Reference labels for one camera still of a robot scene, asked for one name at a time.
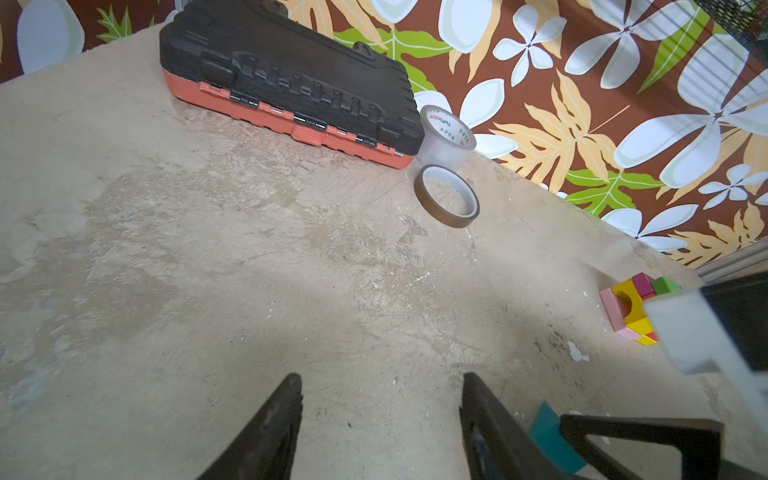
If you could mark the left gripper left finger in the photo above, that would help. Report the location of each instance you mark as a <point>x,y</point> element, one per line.
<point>265,448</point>

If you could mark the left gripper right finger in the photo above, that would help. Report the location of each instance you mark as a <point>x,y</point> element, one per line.
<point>495,444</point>

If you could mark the teal block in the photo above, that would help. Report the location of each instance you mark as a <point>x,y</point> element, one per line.
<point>545,434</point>

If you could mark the yellow rectangular block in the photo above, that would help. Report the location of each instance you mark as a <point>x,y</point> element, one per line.
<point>641,331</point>

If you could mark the pink block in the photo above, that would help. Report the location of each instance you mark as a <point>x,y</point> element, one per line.
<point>616,311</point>

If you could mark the green square block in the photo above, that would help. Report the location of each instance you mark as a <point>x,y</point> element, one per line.
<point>663,286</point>

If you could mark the magenta block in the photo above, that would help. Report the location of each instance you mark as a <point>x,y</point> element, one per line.
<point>643,284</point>

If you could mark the yellow arch block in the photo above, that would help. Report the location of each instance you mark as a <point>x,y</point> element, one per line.
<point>630,297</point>

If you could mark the clear plastic cup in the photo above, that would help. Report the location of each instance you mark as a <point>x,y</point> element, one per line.
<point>448,141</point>

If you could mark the black tool case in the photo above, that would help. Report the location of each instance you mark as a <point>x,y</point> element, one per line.
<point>248,60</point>

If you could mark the aluminium frame structure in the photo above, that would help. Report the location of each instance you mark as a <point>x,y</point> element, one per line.
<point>746,261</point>

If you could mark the black wire basket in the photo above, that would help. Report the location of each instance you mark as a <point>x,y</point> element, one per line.
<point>745,20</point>

